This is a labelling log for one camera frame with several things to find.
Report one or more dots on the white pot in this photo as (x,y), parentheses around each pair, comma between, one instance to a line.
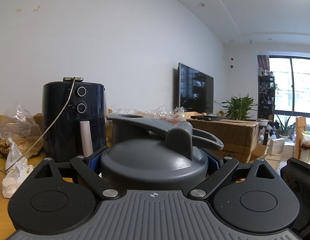
(264,123)

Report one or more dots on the patterned curtain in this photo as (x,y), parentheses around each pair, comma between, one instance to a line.
(262,63)

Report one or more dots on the large potted green plant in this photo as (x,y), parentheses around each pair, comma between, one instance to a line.
(239,108)

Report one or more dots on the clear bag with brown food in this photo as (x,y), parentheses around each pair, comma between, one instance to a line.
(20,122)

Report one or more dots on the red and white bag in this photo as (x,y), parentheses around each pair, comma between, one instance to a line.
(308,147)

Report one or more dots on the black tray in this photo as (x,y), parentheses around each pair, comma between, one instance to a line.
(206,118)

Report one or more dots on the white plastic bag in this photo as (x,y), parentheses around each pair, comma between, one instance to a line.
(15,180)

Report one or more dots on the dark blue air fryer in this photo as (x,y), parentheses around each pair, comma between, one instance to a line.
(60,135)

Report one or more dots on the plain cardboard box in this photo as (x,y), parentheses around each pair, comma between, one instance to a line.
(232,132)

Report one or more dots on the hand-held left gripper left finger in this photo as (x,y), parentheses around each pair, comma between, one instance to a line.
(95,166)

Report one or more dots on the small potted plant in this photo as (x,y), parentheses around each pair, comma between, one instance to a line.
(284,127)

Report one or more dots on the black shelf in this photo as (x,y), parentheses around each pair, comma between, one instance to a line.
(266,97)

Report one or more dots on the flat screen television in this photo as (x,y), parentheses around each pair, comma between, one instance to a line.
(196,90)

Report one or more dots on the window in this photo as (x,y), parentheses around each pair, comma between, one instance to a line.
(294,85)

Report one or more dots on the printed cardboard box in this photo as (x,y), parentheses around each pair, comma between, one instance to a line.
(242,155)

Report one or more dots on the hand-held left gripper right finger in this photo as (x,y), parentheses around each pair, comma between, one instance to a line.
(212,166)

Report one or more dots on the grey lid shaker bottle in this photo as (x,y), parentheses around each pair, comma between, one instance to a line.
(150,165)

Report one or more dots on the dark bottle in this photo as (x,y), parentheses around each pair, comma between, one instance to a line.
(266,136)

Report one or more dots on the wooden chair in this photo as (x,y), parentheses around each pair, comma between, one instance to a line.
(299,135)

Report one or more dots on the white box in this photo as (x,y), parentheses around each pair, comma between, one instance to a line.
(276,146)

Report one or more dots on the clear bag with red food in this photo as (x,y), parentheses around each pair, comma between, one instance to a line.
(165,113)

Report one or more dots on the flat grey device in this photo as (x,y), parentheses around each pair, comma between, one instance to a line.
(73,79)

